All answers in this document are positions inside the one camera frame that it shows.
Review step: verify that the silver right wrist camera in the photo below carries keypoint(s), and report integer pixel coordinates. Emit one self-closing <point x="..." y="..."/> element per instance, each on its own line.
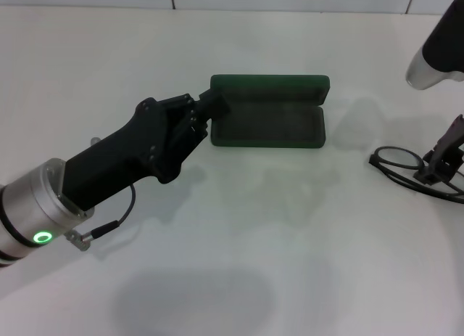
<point x="442" y="35"/>

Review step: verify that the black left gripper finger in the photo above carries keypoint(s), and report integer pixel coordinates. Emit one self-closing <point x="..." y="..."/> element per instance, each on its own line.
<point x="214" y="103"/>
<point x="188" y="136"/>

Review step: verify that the black thin-framed glasses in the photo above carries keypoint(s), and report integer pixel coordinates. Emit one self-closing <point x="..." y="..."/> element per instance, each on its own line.
<point x="397" y="158"/>

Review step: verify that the green glasses case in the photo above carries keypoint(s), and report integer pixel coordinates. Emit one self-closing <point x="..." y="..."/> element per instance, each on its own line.
<point x="268" y="125"/>

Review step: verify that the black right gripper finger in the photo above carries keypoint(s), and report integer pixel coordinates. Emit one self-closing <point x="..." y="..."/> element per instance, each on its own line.
<point x="431" y="175"/>
<point x="444" y="140"/>

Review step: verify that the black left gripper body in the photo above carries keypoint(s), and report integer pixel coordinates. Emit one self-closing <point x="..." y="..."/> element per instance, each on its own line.
<point x="119" y="154"/>

